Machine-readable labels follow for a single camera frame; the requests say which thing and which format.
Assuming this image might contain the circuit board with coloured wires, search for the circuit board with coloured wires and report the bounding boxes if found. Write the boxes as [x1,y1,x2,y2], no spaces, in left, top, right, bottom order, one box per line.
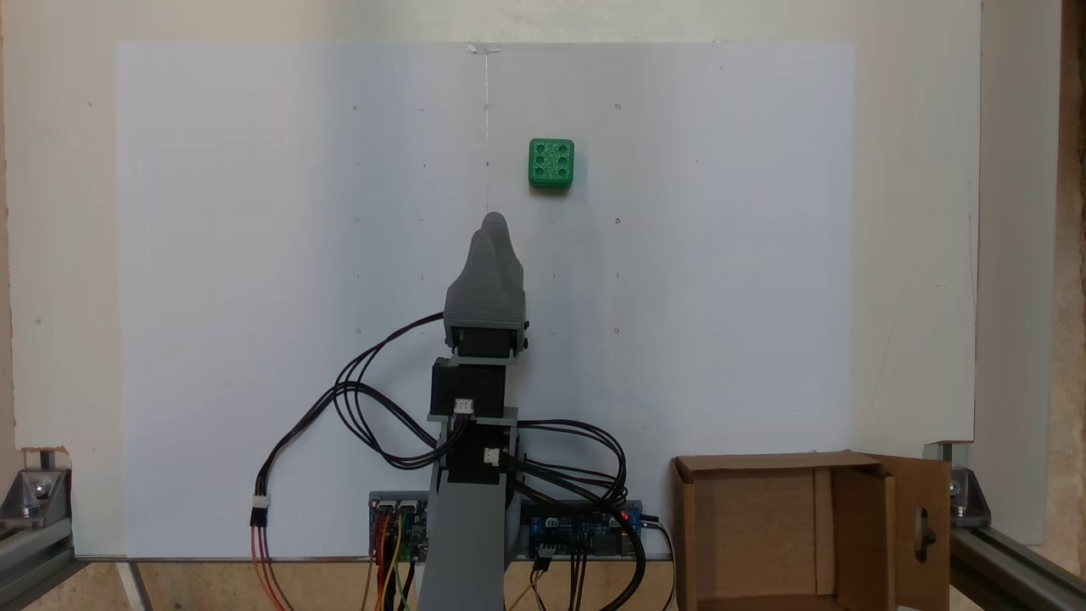
[368,490,430,563]

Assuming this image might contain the open cardboard box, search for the open cardboard box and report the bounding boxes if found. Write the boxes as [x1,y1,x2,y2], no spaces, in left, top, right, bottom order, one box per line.
[672,451,953,611]

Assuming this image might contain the black cable with white connector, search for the black cable with white connector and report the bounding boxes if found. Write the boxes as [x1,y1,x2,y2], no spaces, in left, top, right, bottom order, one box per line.
[249,384,451,529]

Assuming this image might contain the yellow green jumper wires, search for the yellow green jumper wires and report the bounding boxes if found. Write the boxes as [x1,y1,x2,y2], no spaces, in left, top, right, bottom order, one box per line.
[363,507,419,611]

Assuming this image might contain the black board cables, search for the black board cables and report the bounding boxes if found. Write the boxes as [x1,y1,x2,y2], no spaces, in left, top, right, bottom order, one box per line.
[507,518,680,611]

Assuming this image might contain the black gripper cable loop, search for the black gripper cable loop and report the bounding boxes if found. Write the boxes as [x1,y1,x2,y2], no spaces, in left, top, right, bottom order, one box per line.
[331,311,469,470]

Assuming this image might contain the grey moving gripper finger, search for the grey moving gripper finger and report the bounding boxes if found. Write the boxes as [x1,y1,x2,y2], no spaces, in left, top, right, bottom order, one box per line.
[480,212,526,294]

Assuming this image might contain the green die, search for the green die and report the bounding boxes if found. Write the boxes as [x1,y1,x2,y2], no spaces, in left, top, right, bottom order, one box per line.
[528,138,576,189]

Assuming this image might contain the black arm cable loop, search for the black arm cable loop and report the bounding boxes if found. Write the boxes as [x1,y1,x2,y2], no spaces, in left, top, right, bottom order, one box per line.
[507,418,631,520]

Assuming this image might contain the metal corner bracket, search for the metal corner bracket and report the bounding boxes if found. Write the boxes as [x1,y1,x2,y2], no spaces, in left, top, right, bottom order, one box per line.
[950,467,993,529]
[0,465,74,529]

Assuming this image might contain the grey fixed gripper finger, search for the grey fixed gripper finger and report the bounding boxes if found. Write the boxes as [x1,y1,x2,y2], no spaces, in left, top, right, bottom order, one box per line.
[444,229,528,329]

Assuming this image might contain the blue circuit board red LED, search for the blue circuit board red LED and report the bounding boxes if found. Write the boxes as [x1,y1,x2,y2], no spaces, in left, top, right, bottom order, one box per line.
[519,499,644,560]

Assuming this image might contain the red and orange wires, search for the red and orange wires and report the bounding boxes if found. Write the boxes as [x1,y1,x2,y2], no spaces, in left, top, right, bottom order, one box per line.
[250,523,295,611]

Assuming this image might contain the aluminium frame post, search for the aluminium frame post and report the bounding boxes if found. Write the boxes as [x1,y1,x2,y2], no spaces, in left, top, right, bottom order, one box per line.
[0,516,79,611]
[950,524,1086,611]

